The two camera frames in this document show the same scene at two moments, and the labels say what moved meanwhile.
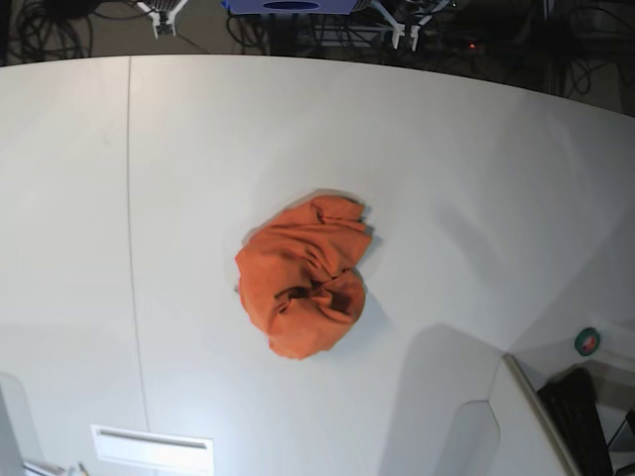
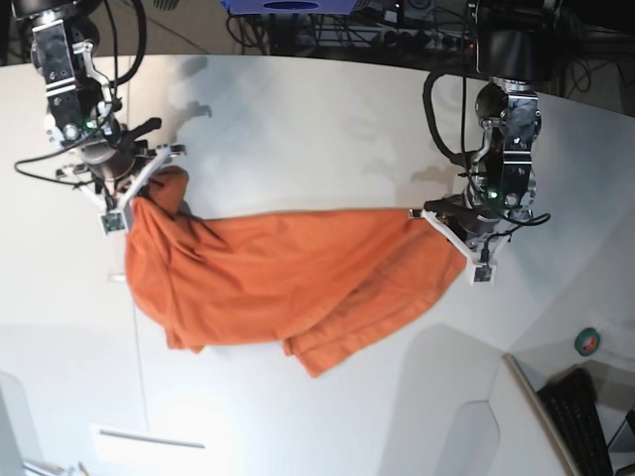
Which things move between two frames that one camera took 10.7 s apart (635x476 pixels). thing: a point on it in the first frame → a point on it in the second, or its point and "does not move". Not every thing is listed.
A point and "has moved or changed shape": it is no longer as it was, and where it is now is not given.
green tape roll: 586,341 does not move
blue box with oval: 288,7 does not move
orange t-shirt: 300,278 has moved or changed shape
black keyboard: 570,401 does not move
